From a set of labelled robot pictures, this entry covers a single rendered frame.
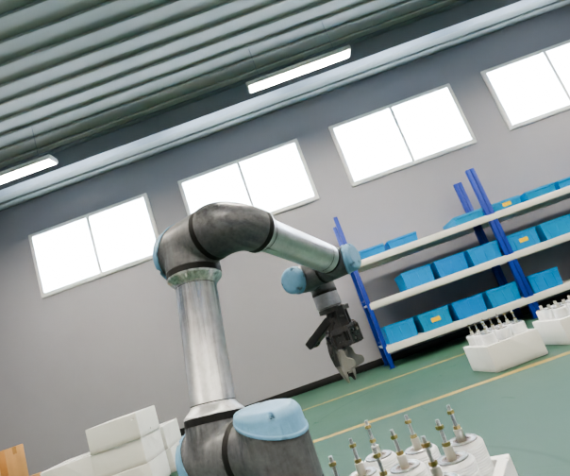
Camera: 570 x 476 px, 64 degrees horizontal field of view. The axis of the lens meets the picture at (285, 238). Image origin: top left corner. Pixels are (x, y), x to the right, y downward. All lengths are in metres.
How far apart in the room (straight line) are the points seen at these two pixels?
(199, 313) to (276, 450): 0.30
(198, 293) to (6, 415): 7.02
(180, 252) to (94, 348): 6.24
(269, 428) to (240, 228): 0.37
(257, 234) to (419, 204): 5.89
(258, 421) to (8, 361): 7.15
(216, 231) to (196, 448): 0.39
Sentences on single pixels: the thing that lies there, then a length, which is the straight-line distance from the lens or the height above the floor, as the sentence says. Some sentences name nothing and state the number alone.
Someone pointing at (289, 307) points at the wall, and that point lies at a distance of 6.40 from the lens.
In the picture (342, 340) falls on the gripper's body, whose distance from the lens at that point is 1.33.
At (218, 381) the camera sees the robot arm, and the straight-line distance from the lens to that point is 0.90.
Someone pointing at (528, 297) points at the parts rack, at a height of 0.25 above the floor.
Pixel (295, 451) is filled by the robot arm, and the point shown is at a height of 0.45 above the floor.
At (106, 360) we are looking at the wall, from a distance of 7.09.
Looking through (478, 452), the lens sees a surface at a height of 0.23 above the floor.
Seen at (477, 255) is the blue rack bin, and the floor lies 0.90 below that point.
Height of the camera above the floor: 0.60
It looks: 13 degrees up
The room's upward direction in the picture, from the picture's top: 19 degrees counter-clockwise
